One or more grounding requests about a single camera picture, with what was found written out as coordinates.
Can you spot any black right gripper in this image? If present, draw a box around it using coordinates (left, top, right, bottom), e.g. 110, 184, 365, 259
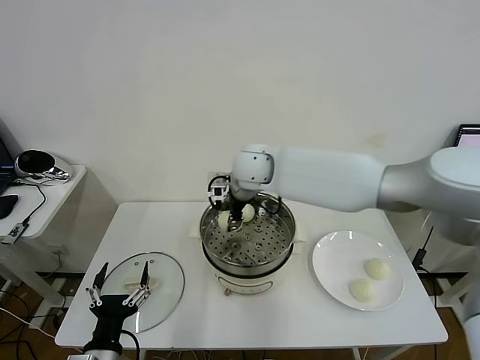
226, 196, 247, 233

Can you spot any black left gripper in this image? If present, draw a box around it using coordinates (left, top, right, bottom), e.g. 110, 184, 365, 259
85, 260, 153, 341

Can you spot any stainless steel steamer basket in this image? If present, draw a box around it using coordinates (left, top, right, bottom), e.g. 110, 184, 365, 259
198, 190, 297, 271

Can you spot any round glass pot lid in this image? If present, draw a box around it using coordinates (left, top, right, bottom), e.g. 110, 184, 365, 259
96, 251, 187, 333

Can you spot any cream electric cooking pot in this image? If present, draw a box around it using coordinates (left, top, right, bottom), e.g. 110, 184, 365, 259
187, 215, 308, 298

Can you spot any large white round plate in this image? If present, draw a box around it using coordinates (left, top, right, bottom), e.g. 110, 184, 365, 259
311, 229, 406, 311

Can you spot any small grey usb hub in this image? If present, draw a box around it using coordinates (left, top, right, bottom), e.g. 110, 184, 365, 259
1, 220, 31, 245

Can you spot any black computer mouse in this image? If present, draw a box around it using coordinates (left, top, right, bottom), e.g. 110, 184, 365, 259
0, 194, 20, 221

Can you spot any black laptop dark screen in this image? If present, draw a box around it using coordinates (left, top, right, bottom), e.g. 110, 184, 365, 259
0, 119, 18, 196

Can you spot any black laptop lit screen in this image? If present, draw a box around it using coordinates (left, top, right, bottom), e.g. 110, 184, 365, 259
455, 124, 480, 149

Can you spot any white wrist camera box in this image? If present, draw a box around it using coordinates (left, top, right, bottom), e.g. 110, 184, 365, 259
208, 174, 230, 206

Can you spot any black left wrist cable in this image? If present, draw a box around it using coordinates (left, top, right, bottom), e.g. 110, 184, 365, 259
121, 329, 143, 360

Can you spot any white floor cable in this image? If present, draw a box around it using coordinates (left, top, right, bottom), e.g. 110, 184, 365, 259
0, 307, 57, 338

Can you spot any thin black desk cable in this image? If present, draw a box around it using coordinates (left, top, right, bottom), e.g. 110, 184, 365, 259
13, 178, 48, 228

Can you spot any black cable with adapter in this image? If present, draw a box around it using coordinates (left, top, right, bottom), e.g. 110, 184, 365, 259
412, 213, 436, 277

